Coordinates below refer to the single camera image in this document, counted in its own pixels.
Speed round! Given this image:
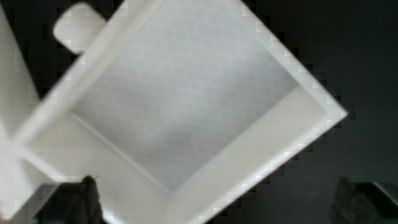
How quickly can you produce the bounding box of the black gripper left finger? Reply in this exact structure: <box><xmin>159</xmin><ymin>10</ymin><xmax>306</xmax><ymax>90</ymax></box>
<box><xmin>36</xmin><ymin>176</ymin><xmax>104</xmax><ymax>224</ymax></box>

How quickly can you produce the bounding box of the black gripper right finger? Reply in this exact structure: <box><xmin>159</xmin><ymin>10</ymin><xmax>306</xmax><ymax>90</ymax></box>
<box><xmin>329</xmin><ymin>177</ymin><xmax>398</xmax><ymax>224</ymax></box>

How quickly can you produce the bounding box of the white drawer with knob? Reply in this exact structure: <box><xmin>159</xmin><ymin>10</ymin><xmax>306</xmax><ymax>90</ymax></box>
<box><xmin>15</xmin><ymin>0</ymin><xmax>347</xmax><ymax>224</ymax></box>

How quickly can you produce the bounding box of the white front rail bar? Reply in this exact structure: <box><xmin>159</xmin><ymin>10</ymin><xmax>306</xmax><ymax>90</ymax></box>
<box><xmin>0</xmin><ymin>5</ymin><xmax>54</xmax><ymax>220</ymax></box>

